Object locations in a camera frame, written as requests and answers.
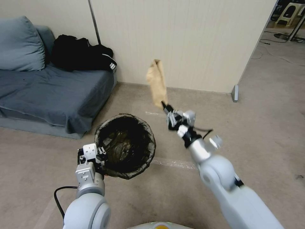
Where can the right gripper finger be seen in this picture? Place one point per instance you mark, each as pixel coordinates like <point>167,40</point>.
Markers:
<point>171,118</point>
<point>177,113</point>

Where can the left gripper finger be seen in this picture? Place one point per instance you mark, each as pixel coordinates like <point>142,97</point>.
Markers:
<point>82,159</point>
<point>101,151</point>

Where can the trash bin with black bag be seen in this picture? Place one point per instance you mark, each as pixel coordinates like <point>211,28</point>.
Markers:
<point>126,145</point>

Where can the brown paper bag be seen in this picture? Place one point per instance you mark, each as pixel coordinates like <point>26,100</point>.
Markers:
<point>157,83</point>

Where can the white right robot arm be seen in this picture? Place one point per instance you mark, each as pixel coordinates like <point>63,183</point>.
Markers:
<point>228,188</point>

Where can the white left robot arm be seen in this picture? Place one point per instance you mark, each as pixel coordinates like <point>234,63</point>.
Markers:
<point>85,210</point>

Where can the short clear floor tape strip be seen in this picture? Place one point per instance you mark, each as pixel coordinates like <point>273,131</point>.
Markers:
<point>153,113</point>

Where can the long clear floor tape strip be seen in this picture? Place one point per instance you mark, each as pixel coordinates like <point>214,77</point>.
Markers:
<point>176,163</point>

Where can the grey metal partition foot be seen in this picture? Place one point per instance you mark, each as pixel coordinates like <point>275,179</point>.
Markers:
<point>235,94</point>

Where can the blue-grey fabric sofa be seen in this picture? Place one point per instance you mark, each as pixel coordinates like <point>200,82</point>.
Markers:
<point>52,95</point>

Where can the white robot front shell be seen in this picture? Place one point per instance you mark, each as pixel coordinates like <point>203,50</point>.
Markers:
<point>157,225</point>

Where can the black jacket with white stripes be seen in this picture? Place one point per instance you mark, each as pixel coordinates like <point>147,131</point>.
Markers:
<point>76,53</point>

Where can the thin grey metal pole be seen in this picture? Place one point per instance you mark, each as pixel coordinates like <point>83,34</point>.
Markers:
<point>95,23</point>

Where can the blue-grey sofa back cushion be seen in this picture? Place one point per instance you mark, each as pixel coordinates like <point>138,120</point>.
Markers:
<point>46,40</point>

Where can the large blue cushion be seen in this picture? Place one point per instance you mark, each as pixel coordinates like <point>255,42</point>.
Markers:
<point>19,45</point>

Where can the black stand base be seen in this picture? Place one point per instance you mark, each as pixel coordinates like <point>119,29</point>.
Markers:
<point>294,33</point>

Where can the beige plastic stool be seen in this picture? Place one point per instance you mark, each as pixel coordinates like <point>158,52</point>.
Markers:
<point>289,13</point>

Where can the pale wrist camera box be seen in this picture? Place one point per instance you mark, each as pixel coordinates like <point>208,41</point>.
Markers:
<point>189,117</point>
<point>90,152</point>

